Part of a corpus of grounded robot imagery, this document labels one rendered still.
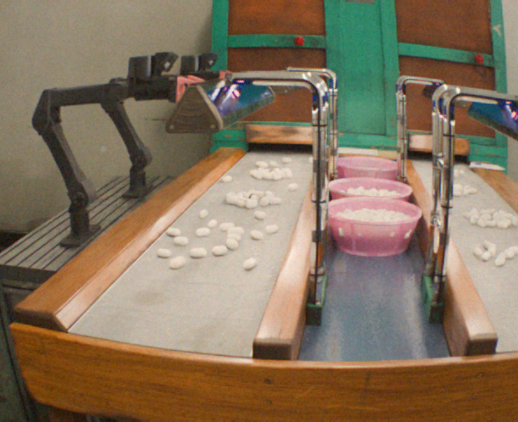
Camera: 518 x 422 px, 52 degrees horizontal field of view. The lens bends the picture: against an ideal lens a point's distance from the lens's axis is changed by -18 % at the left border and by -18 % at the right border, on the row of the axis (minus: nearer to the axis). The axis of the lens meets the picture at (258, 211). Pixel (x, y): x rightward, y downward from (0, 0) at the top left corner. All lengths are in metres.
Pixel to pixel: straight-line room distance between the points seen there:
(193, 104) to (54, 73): 2.92
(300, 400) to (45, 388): 0.44
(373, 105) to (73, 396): 1.95
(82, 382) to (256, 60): 1.91
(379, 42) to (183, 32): 1.29
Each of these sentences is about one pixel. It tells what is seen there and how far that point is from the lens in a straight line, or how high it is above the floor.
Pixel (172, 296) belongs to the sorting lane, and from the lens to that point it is 1.10.
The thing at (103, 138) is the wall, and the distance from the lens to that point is 3.62.
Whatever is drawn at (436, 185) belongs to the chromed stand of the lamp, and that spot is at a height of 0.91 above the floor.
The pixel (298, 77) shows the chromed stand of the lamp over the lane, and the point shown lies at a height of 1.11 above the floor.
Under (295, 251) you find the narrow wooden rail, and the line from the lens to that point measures 1.26.
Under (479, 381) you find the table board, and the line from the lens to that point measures 0.90.
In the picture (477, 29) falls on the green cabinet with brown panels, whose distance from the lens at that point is 2.68.
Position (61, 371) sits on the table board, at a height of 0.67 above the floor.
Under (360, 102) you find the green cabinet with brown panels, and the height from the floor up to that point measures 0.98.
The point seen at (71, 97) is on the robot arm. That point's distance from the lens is 1.66.
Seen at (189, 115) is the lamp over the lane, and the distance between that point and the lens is 0.86.
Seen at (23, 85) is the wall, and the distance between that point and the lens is 3.88.
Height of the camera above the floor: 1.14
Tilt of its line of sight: 14 degrees down
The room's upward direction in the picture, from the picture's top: straight up
